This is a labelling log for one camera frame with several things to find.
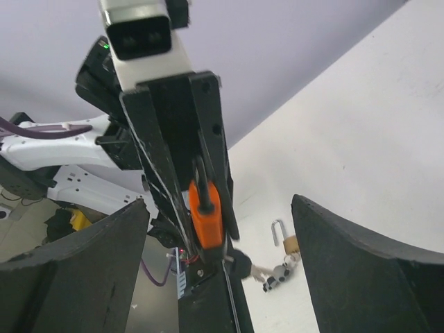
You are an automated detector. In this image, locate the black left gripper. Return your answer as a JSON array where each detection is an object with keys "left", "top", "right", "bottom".
[{"left": 76, "top": 36, "right": 239, "bottom": 263}]

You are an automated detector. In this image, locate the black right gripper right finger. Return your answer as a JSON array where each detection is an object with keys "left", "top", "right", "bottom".
[{"left": 291, "top": 194, "right": 443, "bottom": 332}]

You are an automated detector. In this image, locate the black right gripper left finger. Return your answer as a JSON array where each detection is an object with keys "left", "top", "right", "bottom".
[{"left": 1, "top": 199, "right": 149, "bottom": 332}]

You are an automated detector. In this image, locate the black-headed key bunch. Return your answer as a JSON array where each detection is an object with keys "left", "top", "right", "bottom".
[{"left": 225, "top": 248, "right": 273, "bottom": 283}]

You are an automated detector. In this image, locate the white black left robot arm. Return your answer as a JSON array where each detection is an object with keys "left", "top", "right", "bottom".
[{"left": 1, "top": 33, "right": 239, "bottom": 262}]

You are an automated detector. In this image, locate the small brass padlock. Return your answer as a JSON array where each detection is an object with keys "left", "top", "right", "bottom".
[{"left": 271, "top": 219, "right": 300, "bottom": 255}]

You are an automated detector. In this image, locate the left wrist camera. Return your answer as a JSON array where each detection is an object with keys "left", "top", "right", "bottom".
[{"left": 99, "top": 0, "right": 192, "bottom": 91}]

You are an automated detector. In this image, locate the panda keychain charm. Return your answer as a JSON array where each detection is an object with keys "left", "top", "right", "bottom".
[{"left": 262, "top": 253, "right": 301, "bottom": 293}]

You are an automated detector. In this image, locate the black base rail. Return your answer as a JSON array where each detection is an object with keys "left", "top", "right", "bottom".
[{"left": 177, "top": 260, "right": 254, "bottom": 333}]

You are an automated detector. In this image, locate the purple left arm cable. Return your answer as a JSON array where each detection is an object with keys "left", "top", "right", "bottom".
[{"left": 0, "top": 116, "right": 94, "bottom": 140}]

